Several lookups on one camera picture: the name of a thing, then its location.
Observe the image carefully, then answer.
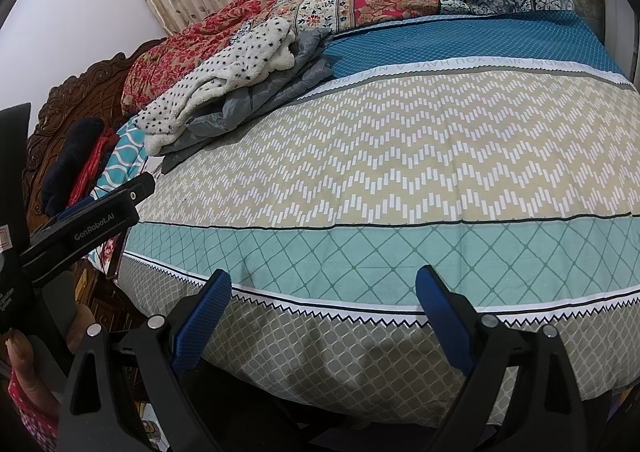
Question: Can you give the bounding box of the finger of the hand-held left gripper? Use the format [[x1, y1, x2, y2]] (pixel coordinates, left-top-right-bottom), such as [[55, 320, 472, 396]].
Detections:
[[20, 202, 141, 285], [50, 172, 156, 233]]

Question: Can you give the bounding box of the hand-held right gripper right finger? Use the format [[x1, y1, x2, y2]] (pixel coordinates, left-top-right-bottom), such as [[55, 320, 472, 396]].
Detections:
[[415, 265, 586, 452]]

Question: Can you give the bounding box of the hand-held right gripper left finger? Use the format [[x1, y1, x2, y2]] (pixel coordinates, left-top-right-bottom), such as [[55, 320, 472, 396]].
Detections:
[[57, 269, 251, 452]]

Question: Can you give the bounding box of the spotted white fleece garment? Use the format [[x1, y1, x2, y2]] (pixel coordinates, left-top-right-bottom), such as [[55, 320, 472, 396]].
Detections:
[[137, 16, 296, 155]]

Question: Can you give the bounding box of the person's left hand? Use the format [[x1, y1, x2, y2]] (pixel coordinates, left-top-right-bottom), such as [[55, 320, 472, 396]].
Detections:
[[0, 307, 96, 418]]

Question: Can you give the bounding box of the teal patterned pillow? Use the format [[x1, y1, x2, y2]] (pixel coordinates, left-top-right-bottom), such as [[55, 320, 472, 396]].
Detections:
[[92, 125, 151, 198]]

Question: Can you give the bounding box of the red cloth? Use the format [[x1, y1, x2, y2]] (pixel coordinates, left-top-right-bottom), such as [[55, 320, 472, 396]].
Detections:
[[67, 129, 118, 205]]

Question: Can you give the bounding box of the navy fuzzy cloth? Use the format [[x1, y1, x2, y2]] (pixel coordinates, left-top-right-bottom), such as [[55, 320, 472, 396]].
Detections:
[[42, 117, 106, 215]]

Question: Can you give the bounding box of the carved wooden headboard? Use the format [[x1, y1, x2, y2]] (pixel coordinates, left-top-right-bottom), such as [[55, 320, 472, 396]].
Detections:
[[25, 37, 168, 348]]

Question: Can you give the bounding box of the zigzag patterned bedsheet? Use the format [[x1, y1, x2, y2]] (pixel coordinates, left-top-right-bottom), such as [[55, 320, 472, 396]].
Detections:
[[117, 10, 640, 428]]

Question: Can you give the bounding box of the red floral patchwork quilt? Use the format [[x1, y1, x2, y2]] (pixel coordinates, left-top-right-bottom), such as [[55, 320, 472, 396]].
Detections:
[[120, 0, 576, 118]]

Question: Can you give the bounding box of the grey puffer jacket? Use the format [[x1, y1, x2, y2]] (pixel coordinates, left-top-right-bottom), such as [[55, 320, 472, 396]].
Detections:
[[160, 27, 341, 173]]

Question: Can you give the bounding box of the person's pink patterned clothing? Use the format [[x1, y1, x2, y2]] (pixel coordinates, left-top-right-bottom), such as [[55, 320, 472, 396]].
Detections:
[[0, 372, 63, 452]]

